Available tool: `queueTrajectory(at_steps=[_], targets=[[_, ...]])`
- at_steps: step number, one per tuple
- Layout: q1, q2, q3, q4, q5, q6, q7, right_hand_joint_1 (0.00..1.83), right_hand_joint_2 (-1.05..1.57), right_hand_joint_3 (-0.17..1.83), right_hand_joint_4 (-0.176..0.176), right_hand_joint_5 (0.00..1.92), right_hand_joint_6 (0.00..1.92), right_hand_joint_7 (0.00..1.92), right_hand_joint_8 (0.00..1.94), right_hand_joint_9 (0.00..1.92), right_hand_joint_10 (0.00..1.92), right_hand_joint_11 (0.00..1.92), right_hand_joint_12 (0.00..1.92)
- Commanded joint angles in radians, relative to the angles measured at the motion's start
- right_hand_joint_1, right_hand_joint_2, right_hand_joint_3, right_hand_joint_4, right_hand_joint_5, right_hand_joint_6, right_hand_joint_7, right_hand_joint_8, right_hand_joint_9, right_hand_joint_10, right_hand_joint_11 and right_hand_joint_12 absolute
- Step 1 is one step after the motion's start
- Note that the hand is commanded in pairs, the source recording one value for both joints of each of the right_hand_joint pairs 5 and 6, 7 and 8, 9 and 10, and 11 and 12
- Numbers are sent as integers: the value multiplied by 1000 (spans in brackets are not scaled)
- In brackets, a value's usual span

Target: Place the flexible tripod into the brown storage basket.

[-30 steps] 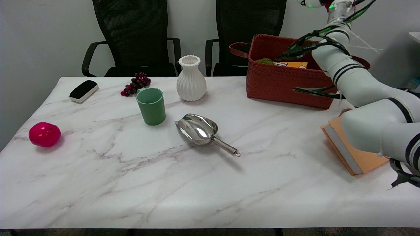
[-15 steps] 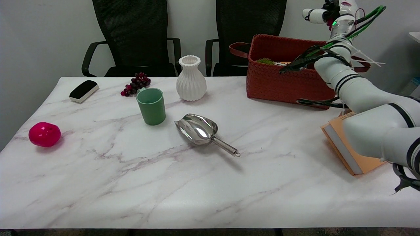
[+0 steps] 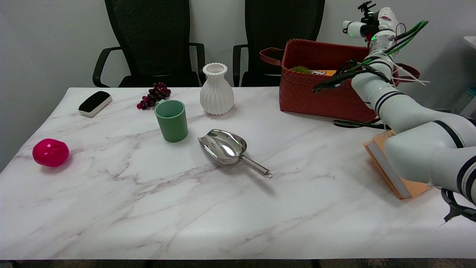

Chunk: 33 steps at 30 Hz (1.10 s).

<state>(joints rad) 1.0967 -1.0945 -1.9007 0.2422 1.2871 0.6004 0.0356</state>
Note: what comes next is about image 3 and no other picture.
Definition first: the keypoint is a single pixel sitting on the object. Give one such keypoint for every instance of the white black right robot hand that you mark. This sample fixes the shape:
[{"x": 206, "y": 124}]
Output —
[{"x": 353, "y": 29}]

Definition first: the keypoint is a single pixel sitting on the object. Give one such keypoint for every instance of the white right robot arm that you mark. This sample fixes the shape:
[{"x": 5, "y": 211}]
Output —
[{"x": 409, "y": 111}]

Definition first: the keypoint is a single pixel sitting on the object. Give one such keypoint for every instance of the red woven basket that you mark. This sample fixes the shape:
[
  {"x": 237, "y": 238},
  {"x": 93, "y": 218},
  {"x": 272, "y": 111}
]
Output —
[{"x": 316, "y": 93}]

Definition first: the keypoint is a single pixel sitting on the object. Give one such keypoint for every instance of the orange printed box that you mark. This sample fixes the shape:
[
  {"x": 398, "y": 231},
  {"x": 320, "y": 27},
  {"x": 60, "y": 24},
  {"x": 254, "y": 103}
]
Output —
[{"x": 327, "y": 72}]

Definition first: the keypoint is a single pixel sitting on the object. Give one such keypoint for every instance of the green moss ball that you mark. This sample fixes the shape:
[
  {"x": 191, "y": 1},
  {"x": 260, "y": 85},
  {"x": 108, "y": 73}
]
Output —
[{"x": 301, "y": 69}]

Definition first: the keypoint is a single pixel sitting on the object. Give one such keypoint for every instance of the black mesh office chair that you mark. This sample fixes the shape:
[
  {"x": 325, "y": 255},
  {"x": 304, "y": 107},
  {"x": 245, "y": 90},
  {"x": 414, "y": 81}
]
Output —
[
  {"x": 152, "y": 37},
  {"x": 275, "y": 26}
]

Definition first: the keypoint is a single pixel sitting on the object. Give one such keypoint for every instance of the orange pineapple book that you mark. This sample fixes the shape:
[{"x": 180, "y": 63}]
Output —
[{"x": 379, "y": 143}]

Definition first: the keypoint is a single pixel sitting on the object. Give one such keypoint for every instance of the white ribbed vase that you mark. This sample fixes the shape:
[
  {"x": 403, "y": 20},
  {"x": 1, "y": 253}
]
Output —
[{"x": 216, "y": 95}]

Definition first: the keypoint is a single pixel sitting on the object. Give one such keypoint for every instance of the shiny metal scoop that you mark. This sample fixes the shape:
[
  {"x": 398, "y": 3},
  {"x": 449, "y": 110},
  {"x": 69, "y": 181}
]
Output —
[{"x": 223, "y": 147}]

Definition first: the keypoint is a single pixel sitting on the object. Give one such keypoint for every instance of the green cup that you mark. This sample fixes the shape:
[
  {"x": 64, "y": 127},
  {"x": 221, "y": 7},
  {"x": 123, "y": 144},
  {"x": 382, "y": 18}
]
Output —
[{"x": 171, "y": 124}]

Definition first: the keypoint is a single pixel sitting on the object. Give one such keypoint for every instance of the dark red grape bunch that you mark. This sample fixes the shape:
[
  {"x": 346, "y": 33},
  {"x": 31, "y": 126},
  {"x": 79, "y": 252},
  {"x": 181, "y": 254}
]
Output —
[{"x": 154, "y": 95}]

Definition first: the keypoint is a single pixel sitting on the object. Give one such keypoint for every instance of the black white board eraser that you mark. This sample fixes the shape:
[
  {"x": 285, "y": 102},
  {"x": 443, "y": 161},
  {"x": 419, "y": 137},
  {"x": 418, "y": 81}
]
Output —
[{"x": 95, "y": 102}]

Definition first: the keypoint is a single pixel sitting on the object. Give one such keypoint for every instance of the pink plastic apple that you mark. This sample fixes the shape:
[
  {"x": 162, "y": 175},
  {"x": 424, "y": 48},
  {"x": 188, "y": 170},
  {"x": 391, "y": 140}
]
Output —
[{"x": 50, "y": 152}]

